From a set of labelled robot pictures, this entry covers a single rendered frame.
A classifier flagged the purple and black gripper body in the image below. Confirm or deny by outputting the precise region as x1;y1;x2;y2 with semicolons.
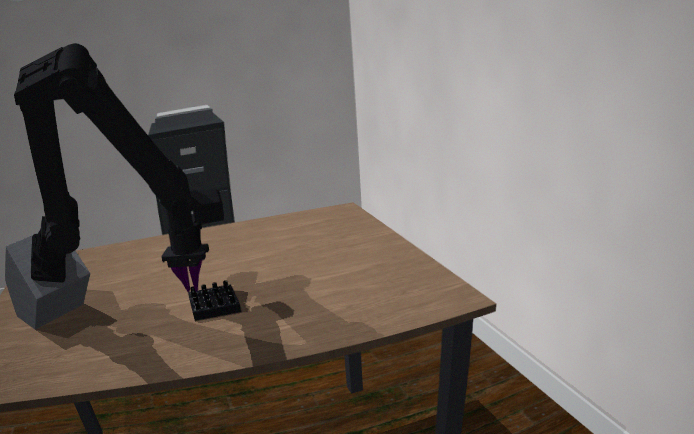
161;225;209;268

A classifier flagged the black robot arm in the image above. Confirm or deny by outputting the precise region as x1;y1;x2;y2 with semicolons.
14;43;224;283

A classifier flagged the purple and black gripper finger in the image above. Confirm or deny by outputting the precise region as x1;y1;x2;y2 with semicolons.
171;267;190;292
189;259;202;292

